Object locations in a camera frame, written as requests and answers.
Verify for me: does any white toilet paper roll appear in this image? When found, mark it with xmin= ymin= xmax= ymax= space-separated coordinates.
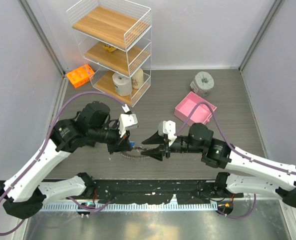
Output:
xmin=112 ymin=72 xmax=132 ymax=97

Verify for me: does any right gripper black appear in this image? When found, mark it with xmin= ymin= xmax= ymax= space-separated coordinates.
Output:
xmin=141 ymin=129 xmax=204 ymax=161

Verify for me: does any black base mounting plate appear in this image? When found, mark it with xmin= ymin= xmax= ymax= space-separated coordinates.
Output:
xmin=72 ymin=179 xmax=244 ymax=205

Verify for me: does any yellow packet on shelf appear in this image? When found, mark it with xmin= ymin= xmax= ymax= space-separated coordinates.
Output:
xmin=103 ymin=44 xmax=117 ymax=53

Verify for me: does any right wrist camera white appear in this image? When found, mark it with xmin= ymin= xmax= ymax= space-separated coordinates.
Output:
xmin=157 ymin=120 xmax=177 ymax=146

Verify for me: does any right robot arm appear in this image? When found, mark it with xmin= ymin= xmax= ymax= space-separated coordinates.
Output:
xmin=141 ymin=121 xmax=296 ymax=208

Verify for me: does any pink open box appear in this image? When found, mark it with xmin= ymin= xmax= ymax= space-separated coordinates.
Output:
xmin=174 ymin=91 xmax=217 ymax=126

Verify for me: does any white slotted cable duct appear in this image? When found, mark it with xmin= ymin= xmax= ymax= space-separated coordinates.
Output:
xmin=40 ymin=200 xmax=218 ymax=212

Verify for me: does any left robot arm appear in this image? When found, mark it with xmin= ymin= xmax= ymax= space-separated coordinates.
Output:
xmin=0 ymin=101 xmax=138 ymax=220

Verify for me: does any cream lotion bottle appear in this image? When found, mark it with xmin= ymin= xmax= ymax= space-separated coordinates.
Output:
xmin=131 ymin=68 xmax=144 ymax=90

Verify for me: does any white wire shelf rack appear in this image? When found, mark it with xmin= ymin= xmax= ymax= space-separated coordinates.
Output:
xmin=66 ymin=0 xmax=152 ymax=107

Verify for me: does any orange plastic crate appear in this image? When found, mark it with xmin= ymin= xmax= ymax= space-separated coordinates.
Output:
xmin=66 ymin=64 xmax=94 ymax=89

